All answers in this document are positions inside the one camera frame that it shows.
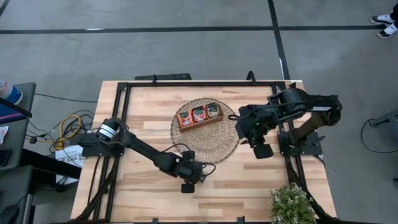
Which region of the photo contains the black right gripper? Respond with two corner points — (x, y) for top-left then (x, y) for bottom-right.
(235, 105), (276, 147)

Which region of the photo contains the wooden three-compartment tea box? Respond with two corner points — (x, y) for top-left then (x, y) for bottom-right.
(176, 102), (224, 133)

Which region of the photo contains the orange tea packet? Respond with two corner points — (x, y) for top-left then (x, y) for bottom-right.
(177, 110), (194, 128)

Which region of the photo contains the red tea packet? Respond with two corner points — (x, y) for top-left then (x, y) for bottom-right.
(191, 105), (208, 123)

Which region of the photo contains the round woven placemat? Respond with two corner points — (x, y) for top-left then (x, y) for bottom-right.
(170, 98), (239, 165)

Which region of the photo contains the small potted green plant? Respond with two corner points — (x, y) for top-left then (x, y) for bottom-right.
(269, 183), (317, 224)

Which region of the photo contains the long black bar device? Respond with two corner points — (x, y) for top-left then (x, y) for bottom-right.
(134, 73), (192, 82)

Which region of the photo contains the white printed cardboard box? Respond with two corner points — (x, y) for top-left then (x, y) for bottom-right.
(55, 144), (85, 185)

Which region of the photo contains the black stand leg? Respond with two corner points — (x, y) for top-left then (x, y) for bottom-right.
(368, 108), (398, 128)

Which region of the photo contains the black floor beam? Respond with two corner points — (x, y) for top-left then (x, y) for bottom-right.
(20, 148), (82, 180)

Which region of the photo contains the person's foot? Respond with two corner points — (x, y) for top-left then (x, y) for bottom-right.
(377, 23), (398, 39)
(369, 14), (395, 26)

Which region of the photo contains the grey side table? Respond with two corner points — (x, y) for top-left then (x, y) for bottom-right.
(0, 82), (37, 170)

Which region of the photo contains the thin black diagonal bar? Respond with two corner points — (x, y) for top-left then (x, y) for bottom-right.
(0, 96), (33, 118)

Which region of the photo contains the black phone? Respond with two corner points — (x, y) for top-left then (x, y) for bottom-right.
(0, 149), (12, 168)

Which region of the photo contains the black computer mouse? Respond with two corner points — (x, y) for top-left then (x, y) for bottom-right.
(0, 203), (20, 224)

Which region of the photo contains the dark blue folder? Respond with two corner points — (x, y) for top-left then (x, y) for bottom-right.
(0, 104), (27, 124)

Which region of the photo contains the white paper sheet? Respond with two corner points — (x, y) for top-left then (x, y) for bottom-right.
(0, 126), (9, 146)

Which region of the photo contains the blue and white bottle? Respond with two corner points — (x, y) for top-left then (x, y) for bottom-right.
(0, 79), (24, 106)

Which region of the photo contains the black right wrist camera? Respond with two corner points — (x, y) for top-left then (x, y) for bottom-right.
(253, 143), (275, 160)

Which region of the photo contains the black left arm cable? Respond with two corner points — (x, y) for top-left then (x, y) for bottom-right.
(160, 142), (192, 154)

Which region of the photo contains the black aluminium table frame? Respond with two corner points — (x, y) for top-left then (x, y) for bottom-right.
(74, 80), (338, 223)

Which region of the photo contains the black cable bundle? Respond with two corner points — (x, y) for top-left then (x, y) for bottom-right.
(284, 155), (338, 222)
(74, 155), (121, 222)

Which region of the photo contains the looped black floor cable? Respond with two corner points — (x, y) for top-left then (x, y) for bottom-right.
(360, 118), (398, 154)

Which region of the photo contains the yellow cable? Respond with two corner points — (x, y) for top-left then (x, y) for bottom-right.
(55, 114), (82, 151)

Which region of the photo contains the thin black floor cable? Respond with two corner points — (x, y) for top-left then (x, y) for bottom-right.
(34, 93), (99, 103)

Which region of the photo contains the black cable with plug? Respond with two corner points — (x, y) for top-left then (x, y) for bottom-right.
(26, 110), (96, 150)

